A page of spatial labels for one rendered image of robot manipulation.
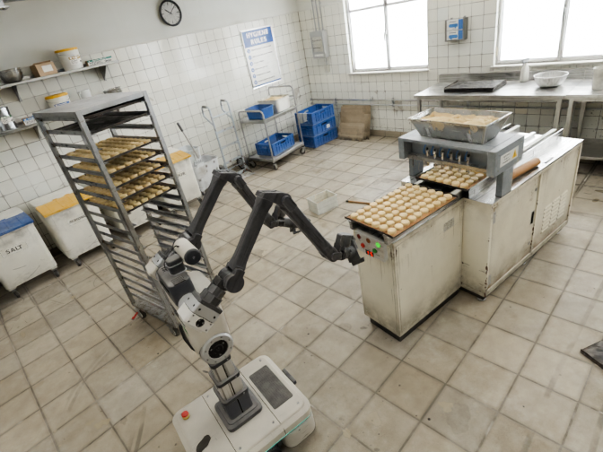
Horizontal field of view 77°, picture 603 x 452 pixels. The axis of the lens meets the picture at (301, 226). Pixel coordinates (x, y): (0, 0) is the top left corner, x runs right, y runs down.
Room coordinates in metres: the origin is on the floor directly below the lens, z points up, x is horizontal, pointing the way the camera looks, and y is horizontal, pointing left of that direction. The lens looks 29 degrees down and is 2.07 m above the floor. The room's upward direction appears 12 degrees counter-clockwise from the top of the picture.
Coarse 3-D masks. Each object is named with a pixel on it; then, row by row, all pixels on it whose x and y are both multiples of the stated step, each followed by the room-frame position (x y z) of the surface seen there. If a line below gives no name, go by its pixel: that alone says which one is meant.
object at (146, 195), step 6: (156, 186) 2.74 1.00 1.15; (162, 186) 2.71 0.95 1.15; (144, 192) 2.65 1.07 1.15; (150, 192) 2.67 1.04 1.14; (156, 192) 2.60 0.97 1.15; (162, 192) 2.62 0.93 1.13; (90, 198) 2.77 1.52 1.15; (96, 198) 2.74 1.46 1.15; (102, 198) 2.71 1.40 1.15; (132, 198) 2.58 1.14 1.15; (138, 198) 2.55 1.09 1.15; (144, 198) 2.52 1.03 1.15; (150, 198) 2.55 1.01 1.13; (102, 204) 2.63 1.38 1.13; (108, 204) 2.60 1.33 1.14; (114, 204) 2.52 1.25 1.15; (126, 204) 2.48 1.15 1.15; (132, 204) 2.49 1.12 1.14; (138, 204) 2.46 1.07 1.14; (126, 210) 2.41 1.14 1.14
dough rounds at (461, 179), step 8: (440, 168) 2.52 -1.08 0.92; (448, 168) 2.48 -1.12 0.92; (456, 168) 2.46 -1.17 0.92; (424, 176) 2.43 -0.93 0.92; (432, 176) 2.41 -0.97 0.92; (440, 176) 2.41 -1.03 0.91; (448, 176) 2.36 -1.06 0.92; (456, 176) 2.34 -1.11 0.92; (464, 176) 2.30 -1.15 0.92; (472, 176) 2.31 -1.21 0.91; (480, 176) 2.25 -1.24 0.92; (448, 184) 2.27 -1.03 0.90; (456, 184) 2.22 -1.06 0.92; (464, 184) 2.19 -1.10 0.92; (472, 184) 2.19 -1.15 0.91
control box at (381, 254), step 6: (360, 234) 1.99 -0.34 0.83; (366, 234) 1.96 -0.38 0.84; (360, 240) 2.00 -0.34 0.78; (372, 240) 1.90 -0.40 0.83; (378, 240) 1.87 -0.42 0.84; (360, 246) 2.00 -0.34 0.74; (366, 246) 1.95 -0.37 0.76; (372, 246) 1.91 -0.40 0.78; (384, 246) 1.84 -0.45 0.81; (366, 252) 1.95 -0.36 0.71; (372, 252) 1.91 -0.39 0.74; (378, 252) 1.87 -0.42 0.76; (384, 252) 1.83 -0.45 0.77; (378, 258) 1.88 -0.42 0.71; (384, 258) 1.83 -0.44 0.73
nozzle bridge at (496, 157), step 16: (400, 144) 2.60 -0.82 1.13; (416, 144) 2.58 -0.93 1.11; (432, 144) 2.37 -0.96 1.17; (448, 144) 2.27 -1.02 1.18; (464, 144) 2.22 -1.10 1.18; (480, 144) 2.16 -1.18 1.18; (496, 144) 2.11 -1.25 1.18; (512, 144) 2.10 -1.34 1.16; (416, 160) 2.66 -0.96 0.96; (432, 160) 2.41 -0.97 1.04; (448, 160) 2.34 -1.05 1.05; (464, 160) 2.26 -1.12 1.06; (480, 160) 2.16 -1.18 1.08; (496, 160) 2.01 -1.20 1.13; (512, 160) 2.11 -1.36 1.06; (496, 192) 2.08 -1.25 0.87
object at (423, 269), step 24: (456, 216) 2.12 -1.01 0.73; (408, 240) 1.87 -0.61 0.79; (432, 240) 1.99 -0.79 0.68; (456, 240) 2.12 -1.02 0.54; (360, 264) 2.07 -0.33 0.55; (384, 264) 1.88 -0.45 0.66; (408, 264) 1.87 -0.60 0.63; (432, 264) 1.99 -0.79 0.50; (456, 264) 2.13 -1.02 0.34; (384, 288) 1.89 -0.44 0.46; (408, 288) 1.86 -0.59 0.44; (432, 288) 1.98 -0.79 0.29; (456, 288) 2.13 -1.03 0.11; (384, 312) 1.91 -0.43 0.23; (408, 312) 1.86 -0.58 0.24; (432, 312) 2.03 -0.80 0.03
